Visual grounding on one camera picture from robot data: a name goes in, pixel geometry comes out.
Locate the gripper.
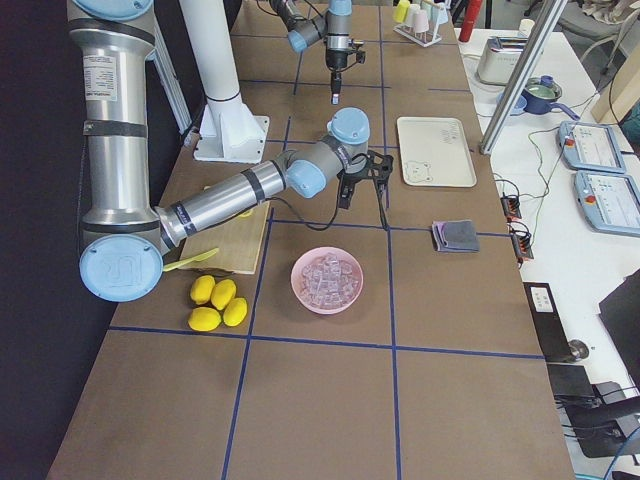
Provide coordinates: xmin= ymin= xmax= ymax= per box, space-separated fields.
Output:
xmin=337 ymin=174 xmax=358 ymax=209
xmin=325 ymin=48 xmax=349 ymax=94

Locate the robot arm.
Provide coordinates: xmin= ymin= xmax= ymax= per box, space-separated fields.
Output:
xmin=67 ymin=1 xmax=372 ymax=302
xmin=269 ymin=1 xmax=358 ymax=105

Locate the yellow cup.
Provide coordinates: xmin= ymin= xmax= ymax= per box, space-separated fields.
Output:
xmin=393 ymin=0 xmax=411 ymax=24

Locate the white cup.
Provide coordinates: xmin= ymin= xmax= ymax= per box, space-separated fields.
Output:
xmin=404 ymin=4 xmax=421 ymax=29

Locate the white cup rack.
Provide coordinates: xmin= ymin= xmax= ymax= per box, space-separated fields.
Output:
xmin=393 ymin=0 xmax=451 ymax=47

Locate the pink cup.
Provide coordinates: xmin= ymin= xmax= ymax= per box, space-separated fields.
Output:
xmin=412 ymin=9 xmax=430 ymax=35

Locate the clear ice cubes pile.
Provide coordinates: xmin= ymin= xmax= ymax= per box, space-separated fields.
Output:
xmin=301 ymin=254 xmax=361 ymax=310

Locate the cream bear tray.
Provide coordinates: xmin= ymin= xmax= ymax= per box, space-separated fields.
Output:
xmin=396 ymin=116 xmax=477 ymax=188

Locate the pink bowl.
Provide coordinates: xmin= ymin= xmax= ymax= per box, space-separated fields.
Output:
xmin=290 ymin=246 xmax=364 ymax=315

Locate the wooden cutting board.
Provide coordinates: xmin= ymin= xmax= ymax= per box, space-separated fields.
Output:
xmin=180 ymin=202 xmax=270 ymax=275

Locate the grey folded cloth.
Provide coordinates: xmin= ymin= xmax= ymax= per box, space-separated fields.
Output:
xmin=432 ymin=220 xmax=480 ymax=253

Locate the yellow plastic knife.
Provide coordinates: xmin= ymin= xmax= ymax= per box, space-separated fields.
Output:
xmin=162 ymin=248 xmax=219 ymax=272

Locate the cream toaster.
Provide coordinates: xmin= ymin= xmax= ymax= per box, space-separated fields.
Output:
xmin=476 ymin=36 xmax=527 ymax=86

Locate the yellow lemon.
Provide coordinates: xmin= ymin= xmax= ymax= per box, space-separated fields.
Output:
xmin=222 ymin=297 xmax=248 ymax=327
xmin=210 ymin=279 xmax=237 ymax=310
xmin=187 ymin=306 xmax=222 ymax=332
xmin=190 ymin=275 xmax=216 ymax=305

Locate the blue bowl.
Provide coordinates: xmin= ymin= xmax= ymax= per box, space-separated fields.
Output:
xmin=509 ymin=95 xmax=527 ymax=116

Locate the blue saucepan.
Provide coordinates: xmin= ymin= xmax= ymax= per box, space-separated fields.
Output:
xmin=522 ymin=75 xmax=579 ymax=120

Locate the teach pendant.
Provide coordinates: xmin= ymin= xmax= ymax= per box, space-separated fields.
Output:
xmin=558 ymin=120 xmax=626 ymax=174
xmin=574 ymin=170 xmax=639 ymax=237

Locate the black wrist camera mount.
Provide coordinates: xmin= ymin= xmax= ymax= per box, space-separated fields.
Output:
xmin=349 ymin=39 xmax=366 ymax=64
xmin=352 ymin=150 xmax=394 ymax=198

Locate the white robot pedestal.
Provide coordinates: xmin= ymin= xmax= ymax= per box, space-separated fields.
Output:
xmin=180 ymin=0 xmax=269 ymax=164

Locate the aluminium frame post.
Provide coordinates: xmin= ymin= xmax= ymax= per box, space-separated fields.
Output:
xmin=479 ymin=0 xmax=568 ymax=155

